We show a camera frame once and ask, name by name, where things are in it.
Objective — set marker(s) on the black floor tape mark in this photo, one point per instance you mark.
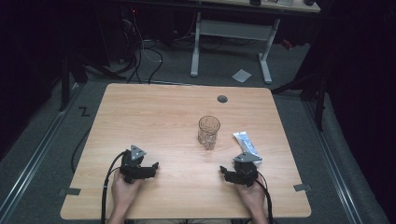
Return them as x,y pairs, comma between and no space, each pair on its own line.
84,111

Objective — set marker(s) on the round grey table grommet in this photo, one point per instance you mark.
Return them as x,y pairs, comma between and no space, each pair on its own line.
222,99

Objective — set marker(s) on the metal floor rail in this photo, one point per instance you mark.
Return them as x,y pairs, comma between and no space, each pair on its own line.
336,161
37,155

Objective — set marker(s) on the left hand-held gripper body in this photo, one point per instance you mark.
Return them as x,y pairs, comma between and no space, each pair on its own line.
130,169

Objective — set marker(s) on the person's left hand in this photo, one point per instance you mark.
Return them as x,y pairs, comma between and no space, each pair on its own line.
124,193

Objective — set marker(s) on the white paper sheet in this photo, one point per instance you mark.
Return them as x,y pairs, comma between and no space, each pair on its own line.
241,76

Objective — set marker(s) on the grey tape piece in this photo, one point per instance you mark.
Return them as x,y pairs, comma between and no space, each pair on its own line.
70,191
302,187

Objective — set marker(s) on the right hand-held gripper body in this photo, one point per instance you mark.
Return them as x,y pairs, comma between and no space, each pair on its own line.
247,172

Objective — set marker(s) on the white toothpaste tube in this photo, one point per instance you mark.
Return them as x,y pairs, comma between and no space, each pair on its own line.
244,141

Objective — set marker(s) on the red object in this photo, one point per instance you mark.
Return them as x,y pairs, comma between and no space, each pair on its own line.
287,44

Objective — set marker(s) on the black metal stand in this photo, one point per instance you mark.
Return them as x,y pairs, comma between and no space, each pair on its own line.
319,102
64,87

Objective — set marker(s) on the clear glass cup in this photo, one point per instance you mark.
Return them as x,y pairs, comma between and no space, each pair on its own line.
208,133

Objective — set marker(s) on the white-legged wooden desk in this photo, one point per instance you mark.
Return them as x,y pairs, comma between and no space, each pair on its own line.
233,29

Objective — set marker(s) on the person's right hand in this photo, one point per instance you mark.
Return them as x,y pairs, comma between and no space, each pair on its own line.
253,197

